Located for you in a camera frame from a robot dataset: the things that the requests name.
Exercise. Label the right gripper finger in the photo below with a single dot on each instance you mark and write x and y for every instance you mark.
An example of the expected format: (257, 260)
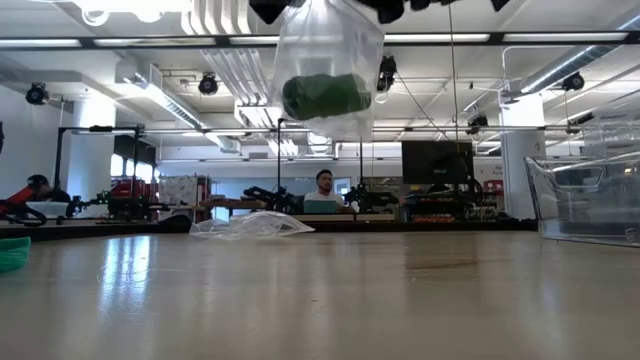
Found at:
(387, 10)

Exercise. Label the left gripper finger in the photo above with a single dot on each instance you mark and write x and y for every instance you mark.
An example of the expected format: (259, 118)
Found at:
(270, 10)

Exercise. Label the clear plastic bag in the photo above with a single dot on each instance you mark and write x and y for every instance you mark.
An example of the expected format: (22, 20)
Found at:
(325, 55)
(255, 225)

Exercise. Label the light green elastic bandage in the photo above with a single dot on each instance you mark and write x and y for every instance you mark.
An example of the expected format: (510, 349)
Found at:
(325, 97)

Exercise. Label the dark green bandage piece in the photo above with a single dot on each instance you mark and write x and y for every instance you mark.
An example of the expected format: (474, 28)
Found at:
(12, 254)

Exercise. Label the black background robot arm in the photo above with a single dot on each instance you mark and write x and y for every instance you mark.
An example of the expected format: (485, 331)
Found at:
(85, 202)
(265, 195)

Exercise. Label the white LED light strip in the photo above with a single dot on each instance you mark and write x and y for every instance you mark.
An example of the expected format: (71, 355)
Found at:
(435, 38)
(40, 43)
(155, 42)
(255, 39)
(565, 36)

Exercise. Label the black monitor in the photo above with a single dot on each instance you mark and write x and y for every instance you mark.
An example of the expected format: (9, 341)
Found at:
(430, 160)

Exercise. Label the person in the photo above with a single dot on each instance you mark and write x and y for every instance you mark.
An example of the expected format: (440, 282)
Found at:
(42, 190)
(325, 192)

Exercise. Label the cluttered background workbench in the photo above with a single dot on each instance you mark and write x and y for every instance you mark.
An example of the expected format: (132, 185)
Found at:
(430, 205)

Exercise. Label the white patterned board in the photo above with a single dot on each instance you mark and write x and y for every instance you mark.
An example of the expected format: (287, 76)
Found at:
(177, 190)

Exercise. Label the teal laptop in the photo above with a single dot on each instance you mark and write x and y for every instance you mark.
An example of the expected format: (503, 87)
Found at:
(320, 206)

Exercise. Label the red tool chest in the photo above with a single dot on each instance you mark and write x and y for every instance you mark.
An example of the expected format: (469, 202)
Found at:
(132, 195)

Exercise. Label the clear plastic container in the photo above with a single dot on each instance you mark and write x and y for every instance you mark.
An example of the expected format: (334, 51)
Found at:
(585, 200)

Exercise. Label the red and black machine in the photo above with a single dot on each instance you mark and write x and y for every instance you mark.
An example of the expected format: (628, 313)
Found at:
(20, 200)

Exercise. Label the black ceiling camera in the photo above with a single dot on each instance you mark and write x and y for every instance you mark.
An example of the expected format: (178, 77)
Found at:
(387, 70)
(208, 85)
(37, 94)
(477, 122)
(573, 81)

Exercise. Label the black aluminium rig frame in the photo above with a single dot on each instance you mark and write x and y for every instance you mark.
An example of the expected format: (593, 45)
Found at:
(500, 37)

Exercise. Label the black background rig frame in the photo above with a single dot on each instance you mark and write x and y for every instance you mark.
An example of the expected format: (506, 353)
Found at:
(279, 160)
(60, 165)

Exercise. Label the silver ceiling duct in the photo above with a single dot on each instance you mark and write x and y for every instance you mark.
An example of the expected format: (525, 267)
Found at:
(575, 62)

